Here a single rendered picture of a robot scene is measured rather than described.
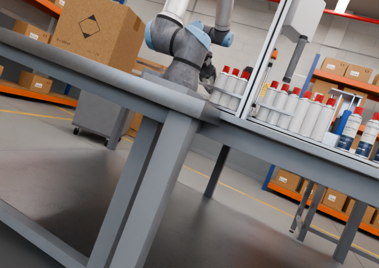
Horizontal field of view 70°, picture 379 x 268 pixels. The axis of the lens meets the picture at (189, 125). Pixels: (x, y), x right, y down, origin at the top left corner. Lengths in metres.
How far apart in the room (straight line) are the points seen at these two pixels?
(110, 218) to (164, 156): 0.37
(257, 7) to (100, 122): 4.35
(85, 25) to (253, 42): 5.15
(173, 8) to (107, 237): 0.85
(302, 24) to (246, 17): 5.15
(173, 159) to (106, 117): 2.95
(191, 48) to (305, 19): 0.55
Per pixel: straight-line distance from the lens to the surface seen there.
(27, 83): 5.32
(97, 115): 3.56
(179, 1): 1.17
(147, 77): 1.03
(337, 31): 6.20
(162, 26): 1.12
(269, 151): 0.74
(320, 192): 2.56
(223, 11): 1.31
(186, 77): 1.03
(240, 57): 6.15
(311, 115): 1.34
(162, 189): 0.62
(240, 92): 1.37
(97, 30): 1.30
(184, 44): 1.06
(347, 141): 1.36
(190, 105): 0.58
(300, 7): 1.32
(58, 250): 1.08
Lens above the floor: 0.80
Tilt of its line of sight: 3 degrees down
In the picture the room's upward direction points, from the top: 21 degrees clockwise
